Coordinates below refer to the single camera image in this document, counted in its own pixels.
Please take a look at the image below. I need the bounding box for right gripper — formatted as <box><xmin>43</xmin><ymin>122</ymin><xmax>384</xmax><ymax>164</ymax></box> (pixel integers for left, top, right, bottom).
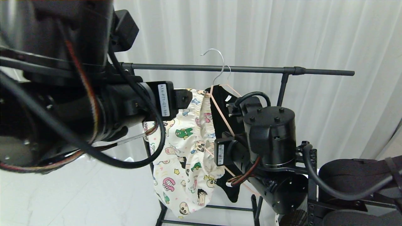
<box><xmin>214</xmin><ymin>132</ymin><xmax>248</xmax><ymax>167</ymax></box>

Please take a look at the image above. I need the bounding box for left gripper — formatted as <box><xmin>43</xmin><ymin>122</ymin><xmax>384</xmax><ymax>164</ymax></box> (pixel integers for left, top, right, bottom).
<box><xmin>107</xmin><ymin>81</ymin><xmax>193</xmax><ymax>126</ymax></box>

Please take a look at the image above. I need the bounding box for pink clothes hanger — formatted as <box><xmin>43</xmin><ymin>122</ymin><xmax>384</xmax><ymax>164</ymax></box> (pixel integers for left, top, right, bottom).
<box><xmin>201</xmin><ymin>49</ymin><xmax>261</xmax><ymax>196</ymax></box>
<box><xmin>220</xmin><ymin>65</ymin><xmax>243</xmax><ymax>98</ymax></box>

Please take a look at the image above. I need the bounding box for black T-shirt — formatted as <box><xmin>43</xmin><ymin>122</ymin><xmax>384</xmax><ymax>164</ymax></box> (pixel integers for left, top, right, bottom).
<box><xmin>204</xmin><ymin>85</ymin><xmax>248</xmax><ymax>203</ymax></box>

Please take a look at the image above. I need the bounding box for cream printed garment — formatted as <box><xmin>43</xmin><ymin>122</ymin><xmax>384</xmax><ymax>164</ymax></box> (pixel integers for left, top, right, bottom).
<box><xmin>143</xmin><ymin>89</ymin><xmax>225</xmax><ymax>219</ymax></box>

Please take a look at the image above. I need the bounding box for black clothes rack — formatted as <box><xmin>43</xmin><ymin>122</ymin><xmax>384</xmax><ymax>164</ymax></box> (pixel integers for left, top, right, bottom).
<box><xmin>121</xmin><ymin>63</ymin><xmax>355</xmax><ymax>226</ymax></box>

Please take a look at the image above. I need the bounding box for white curtain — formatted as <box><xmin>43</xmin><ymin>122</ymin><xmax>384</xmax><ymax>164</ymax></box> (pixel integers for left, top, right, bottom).
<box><xmin>111</xmin><ymin>0</ymin><xmax>402</xmax><ymax>160</ymax></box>

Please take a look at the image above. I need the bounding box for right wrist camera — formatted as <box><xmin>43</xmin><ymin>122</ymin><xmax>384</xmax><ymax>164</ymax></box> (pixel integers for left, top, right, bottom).
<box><xmin>227</xmin><ymin>96</ymin><xmax>263</xmax><ymax>118</ymax></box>

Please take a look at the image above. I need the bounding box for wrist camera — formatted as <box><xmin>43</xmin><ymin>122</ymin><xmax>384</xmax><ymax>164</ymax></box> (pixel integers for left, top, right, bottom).
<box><xmin>227</xmin><ymin>96</ymin><xmax>263</xmax><ymax>118</ymax></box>
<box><xmin>110</xmin><ymin>9</ymin><xmax>139</xmax><ymax>52</ymax></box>

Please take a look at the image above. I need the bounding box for black cable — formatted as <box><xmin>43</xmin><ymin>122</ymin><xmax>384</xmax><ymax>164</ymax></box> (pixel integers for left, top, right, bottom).
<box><xmin>0</xmin><ymin>44</ymin><xmax>166</xmax><ymax>169</ymax></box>
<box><xmin>234</xmin><ymin>92</ymin><xmax>271</xmax><ymax>109</ymax></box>
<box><xmin>301</xmin><ymin>144</ymin><xmax>402</xmax><ymax>201</ymax></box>

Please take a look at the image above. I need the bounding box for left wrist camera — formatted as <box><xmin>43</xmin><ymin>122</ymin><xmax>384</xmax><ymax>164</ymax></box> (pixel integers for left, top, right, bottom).
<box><xmin>110</xmin><ymin>9</ymin><xmax>139</xmax><ymax>52</ymax></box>

